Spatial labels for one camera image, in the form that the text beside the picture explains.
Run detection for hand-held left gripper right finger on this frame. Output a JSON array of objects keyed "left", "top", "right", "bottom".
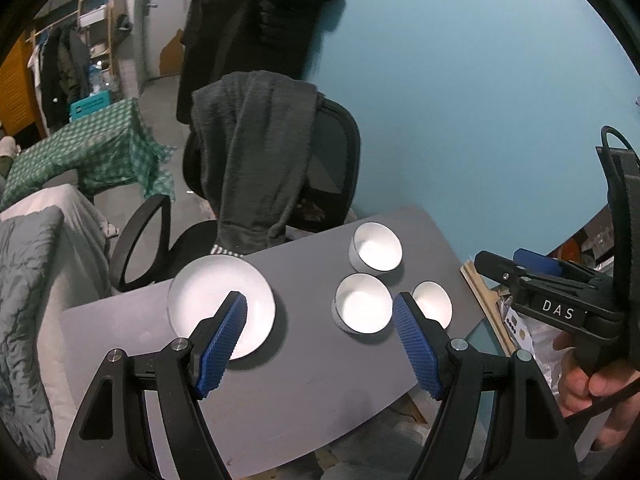
[{"left": 392, "top": 291, "right": 583, "bottom": 480}]

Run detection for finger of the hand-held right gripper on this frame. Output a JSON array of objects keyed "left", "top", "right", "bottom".
[
  {"left": 513, "top": 248, "right": 605, "bottom": 284},
  {"left": 473, "top": 250, "right": 537, "bottom": 294}
]

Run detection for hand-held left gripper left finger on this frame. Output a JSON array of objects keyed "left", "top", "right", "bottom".
[{"left": 57, "top": 290, "right": 248, "bottom": 480}]

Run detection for small white bowl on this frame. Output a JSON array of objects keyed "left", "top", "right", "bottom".
[{"left": 410, "top": 280, "right": 454, "bottom": 330}]

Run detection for large white plate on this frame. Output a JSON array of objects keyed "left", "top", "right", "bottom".
[{"left": 167, "top": 254, "right": 277, "bottom": 360}]

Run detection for person's right hand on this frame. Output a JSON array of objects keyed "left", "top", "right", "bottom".
[{"left": 552, "top": 332, "right": 640, "bottom": 456}]

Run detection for wooden board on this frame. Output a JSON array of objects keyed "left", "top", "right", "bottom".
[{"left": 459, "top": 259, "right": 517, "bottom": 357}]

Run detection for white bed sheet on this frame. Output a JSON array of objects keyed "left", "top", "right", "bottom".
[{"left": 0, "top": 183, "right": 115, "bottom": 480}]

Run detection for black office chair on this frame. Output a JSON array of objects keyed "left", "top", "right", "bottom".
[{"left": 108, "top": 95, "right": 362, "bottom": 294}]

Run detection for dark grey fleece robe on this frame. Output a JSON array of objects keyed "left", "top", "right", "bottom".
[{"left": 190, "top": 70, "right": 327, "bottom": 259}]

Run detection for grey quilted duvet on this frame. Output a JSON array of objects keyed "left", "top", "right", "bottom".
[{"left": 0, "top": 205, "right": 67, "bottom": 459}]

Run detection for green checked tablecloth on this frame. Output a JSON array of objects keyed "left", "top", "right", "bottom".
[{"left": 0, "top": 97, "right": 177, "bottom": 212}]

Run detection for teal plastic crate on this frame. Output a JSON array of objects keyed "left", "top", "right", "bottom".
[{"left": 68, "top": 90, "right": 112, "bottom": 121}]

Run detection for rack of dark clothes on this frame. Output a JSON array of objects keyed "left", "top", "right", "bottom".
[{"left": 27, "top": 24, "right": 92, "bottom": 132}]

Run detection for grey door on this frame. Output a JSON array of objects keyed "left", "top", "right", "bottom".
[{"left": 134, "top": 0, "right": 192, "bottom": 82}]

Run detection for black hanging coats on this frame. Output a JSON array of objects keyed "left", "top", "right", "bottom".
[{"left": 175, "top": 0, "right": 342, "bottom": 127}]

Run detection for wooden louvred wardrobe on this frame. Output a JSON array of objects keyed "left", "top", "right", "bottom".
[{"left": 0, "top": 35, "right": 47, "bottom": 137}]

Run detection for wooden shelf unit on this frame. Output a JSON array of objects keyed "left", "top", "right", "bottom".
[{"left": 76, "top": 0, "right": 134, "bottom": 97}]

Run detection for black cable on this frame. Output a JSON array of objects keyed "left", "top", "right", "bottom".
[{"left": 562, "top": 375, "right": 640, "bottom": 420}]

